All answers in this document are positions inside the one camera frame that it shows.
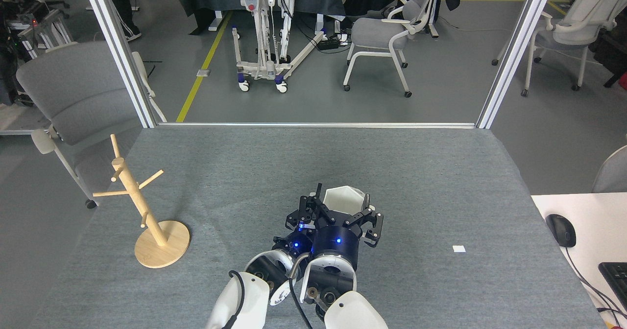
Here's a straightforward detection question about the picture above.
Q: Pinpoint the person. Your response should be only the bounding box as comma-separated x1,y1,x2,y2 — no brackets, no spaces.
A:
104,0,143,42

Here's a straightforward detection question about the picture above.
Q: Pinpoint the silver table edge rail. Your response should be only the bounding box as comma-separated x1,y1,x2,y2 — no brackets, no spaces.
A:
157,122,477,129

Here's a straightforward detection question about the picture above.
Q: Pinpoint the grey felt table mat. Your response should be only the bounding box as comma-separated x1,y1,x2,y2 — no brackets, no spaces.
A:
29,126,608,329

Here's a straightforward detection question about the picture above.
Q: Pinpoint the white faceted cup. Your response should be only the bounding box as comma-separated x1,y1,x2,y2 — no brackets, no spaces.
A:
322,186,368,217

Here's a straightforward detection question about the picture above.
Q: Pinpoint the silver right frame post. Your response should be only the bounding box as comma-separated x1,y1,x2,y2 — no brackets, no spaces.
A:
476,0,559,129

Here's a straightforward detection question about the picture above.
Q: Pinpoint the silver left frame post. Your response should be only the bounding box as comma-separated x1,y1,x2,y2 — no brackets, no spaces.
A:
79,0,158,129

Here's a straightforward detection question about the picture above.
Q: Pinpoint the metal equipment cart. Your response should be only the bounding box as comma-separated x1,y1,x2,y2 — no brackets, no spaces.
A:
7,1,74,59

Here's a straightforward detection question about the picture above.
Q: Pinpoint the white mesh office chair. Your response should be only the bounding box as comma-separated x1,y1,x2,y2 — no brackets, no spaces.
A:
492,0,627,97

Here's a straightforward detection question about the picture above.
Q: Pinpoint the black keyboard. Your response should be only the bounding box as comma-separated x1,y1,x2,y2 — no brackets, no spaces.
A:
598,262,627,312

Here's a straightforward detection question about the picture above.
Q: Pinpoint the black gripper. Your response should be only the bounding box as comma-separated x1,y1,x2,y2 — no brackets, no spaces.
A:
311,183,384,269
272,195,319,259

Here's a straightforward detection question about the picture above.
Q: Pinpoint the black mouse cable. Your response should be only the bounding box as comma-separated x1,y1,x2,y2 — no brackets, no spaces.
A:
564,246,627,320

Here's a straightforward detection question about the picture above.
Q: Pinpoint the large grey fabric chair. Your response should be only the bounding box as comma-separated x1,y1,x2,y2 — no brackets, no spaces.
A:
16,41,167,210

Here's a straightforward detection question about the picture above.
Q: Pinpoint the wooden cup rack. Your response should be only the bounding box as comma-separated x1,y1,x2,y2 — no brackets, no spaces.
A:
93,134,191,269

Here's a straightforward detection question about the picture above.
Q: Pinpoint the grey chair backrest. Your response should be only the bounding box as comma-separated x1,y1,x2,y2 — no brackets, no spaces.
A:
591,145,627,193

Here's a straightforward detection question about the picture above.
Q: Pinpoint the black power strip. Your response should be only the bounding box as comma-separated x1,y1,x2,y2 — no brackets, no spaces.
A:
316,34,349,51

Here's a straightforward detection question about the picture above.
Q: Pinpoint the silver frame post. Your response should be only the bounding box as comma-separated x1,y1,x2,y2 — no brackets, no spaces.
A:
476,0,559,129
79,0,158,129

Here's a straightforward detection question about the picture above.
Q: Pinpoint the grey office chair white frame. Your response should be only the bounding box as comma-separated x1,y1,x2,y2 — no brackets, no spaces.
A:
343,0,445,98

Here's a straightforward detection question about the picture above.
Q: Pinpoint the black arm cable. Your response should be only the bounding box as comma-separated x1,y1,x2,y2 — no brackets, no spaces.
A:
228,270,246,327
289,253,314,329

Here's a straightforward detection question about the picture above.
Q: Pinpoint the white desk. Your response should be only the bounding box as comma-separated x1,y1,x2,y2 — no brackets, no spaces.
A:
531,192,627,329

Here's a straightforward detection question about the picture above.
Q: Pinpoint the black computer mouse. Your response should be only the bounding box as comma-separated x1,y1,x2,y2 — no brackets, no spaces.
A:
545,213,577,248

